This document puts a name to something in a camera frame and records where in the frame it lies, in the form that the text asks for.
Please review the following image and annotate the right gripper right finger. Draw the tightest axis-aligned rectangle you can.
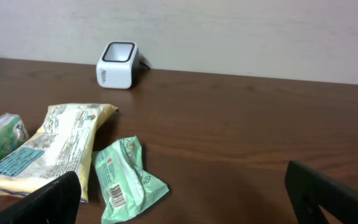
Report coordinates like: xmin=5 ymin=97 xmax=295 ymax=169
xmin=285 ymin=161 xmax=358 ymax=223

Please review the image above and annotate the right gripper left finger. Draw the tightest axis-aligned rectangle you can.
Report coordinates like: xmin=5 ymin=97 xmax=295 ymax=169
xmin=0 ymin=171 xmax=81 ymax=224

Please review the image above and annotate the yellow snack bag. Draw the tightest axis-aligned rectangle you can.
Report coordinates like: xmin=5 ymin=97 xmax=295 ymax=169
xmin=0 ymin=103 xmax=118 ymax=203

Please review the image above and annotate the green snack packet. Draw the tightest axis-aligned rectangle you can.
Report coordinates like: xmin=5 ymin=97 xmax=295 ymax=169
xmin=92 ymin=136 xmax=169 ymax=224

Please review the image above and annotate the small green tissue pack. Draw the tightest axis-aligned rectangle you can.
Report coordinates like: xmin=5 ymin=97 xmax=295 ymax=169
xmin=0 ymin=113 xmax=29 ymax=160

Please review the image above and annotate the white barcode scanner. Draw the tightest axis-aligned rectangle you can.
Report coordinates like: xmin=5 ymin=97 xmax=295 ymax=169
xmin=96 ymin=41 xmax=140 ymax=89

